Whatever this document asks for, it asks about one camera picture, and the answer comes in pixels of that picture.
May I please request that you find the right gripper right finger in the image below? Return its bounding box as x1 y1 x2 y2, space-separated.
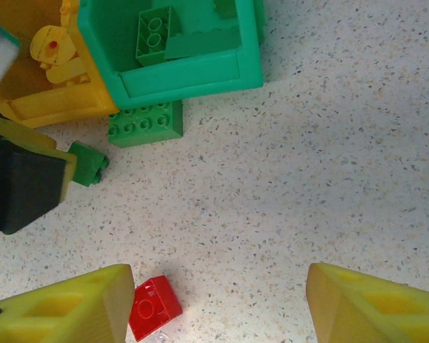
305 262 429 343

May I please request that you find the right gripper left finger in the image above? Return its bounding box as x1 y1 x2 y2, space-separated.
0 263 135 343

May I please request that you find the green two-by-two lego brick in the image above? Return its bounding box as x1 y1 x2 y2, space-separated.
68 141 110 187

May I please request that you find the red two-by-two lego brick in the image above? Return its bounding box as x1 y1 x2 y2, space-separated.
128 275 184 342

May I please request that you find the yellow two-by-two lego brick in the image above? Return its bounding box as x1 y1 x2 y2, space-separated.
44 59 93 89

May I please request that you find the yellow rounded flame-print lego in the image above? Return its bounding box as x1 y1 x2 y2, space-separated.
29 24 80 71

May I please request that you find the green two-by-four lego brick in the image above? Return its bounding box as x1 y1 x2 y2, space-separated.
107 99 184 149
134 4 182 68

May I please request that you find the yellow plastic bin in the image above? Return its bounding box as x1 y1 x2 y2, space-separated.
0 0 121 129

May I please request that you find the green plastic bin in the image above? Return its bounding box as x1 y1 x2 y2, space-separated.
77 0 265 110

